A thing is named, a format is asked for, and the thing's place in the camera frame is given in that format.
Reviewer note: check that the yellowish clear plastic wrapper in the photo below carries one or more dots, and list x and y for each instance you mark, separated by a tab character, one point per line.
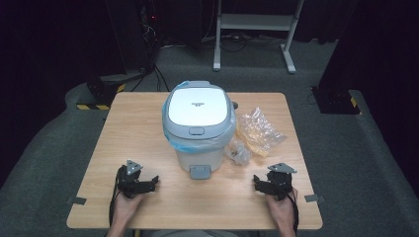
258	131

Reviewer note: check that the black base with hazard stripes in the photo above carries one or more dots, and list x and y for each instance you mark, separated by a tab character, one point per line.
334	102
100	92

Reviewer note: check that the person's right hand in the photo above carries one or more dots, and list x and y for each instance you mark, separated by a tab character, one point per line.
283	212

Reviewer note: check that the white metal stand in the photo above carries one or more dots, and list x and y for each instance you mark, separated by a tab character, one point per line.
257	21

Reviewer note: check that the small dark round knob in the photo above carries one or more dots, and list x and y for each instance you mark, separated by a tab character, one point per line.
235	105

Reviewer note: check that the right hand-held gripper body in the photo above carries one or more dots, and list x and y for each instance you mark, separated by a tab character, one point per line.
281	184

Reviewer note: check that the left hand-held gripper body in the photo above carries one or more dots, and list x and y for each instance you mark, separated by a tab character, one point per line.
126	181

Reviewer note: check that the person's left hand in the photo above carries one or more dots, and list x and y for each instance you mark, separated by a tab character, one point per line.
125	207

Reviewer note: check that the person's grey clothing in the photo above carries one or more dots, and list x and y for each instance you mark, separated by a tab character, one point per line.
184	234

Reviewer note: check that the small clear plastic wrapper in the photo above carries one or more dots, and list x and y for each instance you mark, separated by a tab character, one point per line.
238	153

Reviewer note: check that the white grey pedal trash can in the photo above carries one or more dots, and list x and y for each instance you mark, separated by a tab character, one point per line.
197	108

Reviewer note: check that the grey tape tab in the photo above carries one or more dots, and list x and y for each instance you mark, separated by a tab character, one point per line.
314	198
77	200

